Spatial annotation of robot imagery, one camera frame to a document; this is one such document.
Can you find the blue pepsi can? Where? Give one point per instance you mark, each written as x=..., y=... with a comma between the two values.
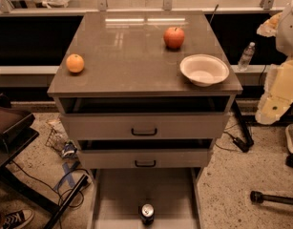
x=147, y=213

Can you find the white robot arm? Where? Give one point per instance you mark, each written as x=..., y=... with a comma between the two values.
x=278, y=85

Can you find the grey drawer cabinet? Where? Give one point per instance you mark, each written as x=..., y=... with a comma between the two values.
x=129, y=70

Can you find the open bottom drawer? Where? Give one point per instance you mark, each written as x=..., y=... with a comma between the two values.
x=119, y=194

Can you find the white paper bowl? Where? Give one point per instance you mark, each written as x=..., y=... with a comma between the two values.
x=204, y=70

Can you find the red apple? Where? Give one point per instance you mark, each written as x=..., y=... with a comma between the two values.
x=174, y=37

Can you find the orange fruit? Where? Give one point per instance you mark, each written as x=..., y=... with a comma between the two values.
x=75, y=63

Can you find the blue tape cross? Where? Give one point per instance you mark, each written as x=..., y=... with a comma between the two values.
x=68, y=168

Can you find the black tripod leg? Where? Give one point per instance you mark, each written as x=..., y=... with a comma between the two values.
x=243, y=145

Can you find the clear water bottle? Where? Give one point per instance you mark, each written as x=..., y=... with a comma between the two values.
x=246, y=57

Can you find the dark chair at left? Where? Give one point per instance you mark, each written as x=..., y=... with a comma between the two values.
x=15, y=135

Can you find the black pole on floor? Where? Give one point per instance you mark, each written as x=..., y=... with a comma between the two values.
x=259, y=197

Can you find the grey shoe at right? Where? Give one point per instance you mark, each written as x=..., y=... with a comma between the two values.
x=289, y=137

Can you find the black converse sneaker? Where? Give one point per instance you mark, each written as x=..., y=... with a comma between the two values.
x=18, y=219

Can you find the top drawer with handle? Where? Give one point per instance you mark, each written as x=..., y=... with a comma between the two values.
x=142, y=126

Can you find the drawer with handle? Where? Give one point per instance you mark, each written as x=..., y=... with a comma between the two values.
x=142, y=126
x=168, y=158

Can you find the middle drawer with handle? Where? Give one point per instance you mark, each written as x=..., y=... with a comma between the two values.
x=168, y=158

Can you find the wire basket on floor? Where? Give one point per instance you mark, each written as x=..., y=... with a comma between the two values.
x=56, y=140

